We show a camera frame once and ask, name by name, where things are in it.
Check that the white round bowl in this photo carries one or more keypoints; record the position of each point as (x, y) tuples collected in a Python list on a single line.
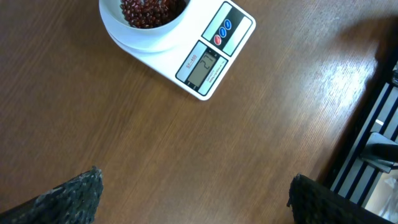
[(145, 40)]

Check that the red beans in bowl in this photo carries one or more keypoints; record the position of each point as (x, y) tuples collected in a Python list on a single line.
[(148, 14)]

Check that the white digital kitchen scale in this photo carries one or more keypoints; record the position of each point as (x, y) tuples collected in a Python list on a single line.
[(212, 38)]

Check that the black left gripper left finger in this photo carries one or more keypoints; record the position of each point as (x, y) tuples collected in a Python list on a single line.
[(74, 201)]

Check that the black aluminium frame rail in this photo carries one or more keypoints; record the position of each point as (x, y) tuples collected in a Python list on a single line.
[(357, 169)]

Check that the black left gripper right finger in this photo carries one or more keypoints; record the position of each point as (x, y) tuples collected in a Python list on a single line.
[(312, 202)]

